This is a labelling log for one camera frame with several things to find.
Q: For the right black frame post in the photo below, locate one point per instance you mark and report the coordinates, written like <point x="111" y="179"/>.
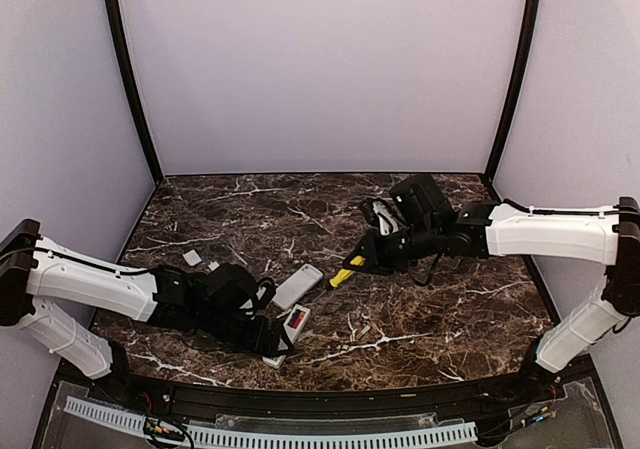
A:
<point x="516" y="81"/>

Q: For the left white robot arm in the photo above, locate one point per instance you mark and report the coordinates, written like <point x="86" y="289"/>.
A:
<point x="227" y="303"/>

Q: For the black frame post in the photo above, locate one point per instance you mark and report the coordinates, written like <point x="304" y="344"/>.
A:
<point x="128" y="78"/>
<point x="516" y="81"/>

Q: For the black front rail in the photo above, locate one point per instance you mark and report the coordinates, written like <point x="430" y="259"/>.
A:
<point x="482" y="398"/>

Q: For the left black frame post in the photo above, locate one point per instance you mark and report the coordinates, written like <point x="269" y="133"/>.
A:
<point x="128" y="78"/>

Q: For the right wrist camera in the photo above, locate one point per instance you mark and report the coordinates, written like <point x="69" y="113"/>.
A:
<point x="378" y="215"/>

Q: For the white battery cover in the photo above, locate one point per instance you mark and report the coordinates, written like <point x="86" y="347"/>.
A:
<point x="192" y="258"/>

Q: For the white slotted cable duct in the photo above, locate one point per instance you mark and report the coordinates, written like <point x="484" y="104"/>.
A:
<point x="196" y="435"/>

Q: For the small white remote control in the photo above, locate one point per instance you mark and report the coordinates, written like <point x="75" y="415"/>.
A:
<point x="276" y="361"/>

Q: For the large white remote control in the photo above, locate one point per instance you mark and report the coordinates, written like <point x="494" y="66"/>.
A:
<point x="296" y="286"/>

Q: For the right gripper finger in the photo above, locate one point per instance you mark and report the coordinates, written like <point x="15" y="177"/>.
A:
<point x="366" y="248"/>
<point x="365" y="267"/>

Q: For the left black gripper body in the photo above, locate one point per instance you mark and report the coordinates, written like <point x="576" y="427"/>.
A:
<point x="237" y="337"/>

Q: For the yellow handled screwdriver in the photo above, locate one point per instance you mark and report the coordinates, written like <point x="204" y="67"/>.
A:
<point x="344" y="274"/>

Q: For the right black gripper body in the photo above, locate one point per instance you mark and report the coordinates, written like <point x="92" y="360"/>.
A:
<point x="401" y="252"/>

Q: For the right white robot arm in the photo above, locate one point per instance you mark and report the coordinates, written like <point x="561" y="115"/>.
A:
<point x="420" y="222"/>

